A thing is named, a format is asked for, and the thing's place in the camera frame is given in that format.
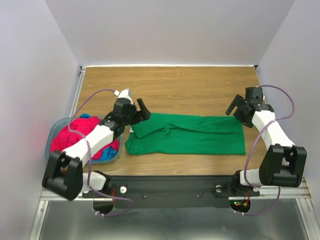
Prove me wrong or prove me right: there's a blue t shirt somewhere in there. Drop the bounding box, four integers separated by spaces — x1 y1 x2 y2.
79 113 120 162

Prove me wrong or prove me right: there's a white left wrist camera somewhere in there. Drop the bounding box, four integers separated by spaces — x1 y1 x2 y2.
113 88 134 104

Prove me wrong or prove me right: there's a grey plastic bin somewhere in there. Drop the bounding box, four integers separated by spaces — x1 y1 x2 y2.
45 115 125 165

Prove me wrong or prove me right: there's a green t shirt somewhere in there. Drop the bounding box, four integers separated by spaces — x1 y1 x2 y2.
125 113 246 156

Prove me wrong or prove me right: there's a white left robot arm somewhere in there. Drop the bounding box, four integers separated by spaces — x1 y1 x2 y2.
42 96 151 201

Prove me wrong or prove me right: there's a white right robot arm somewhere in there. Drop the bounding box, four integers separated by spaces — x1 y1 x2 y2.
225 85 307 195

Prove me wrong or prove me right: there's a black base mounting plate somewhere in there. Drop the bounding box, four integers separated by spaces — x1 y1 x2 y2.
82 174 263 210

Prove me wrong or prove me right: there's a pink t shirt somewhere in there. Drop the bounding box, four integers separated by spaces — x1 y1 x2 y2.
49 116 120 161

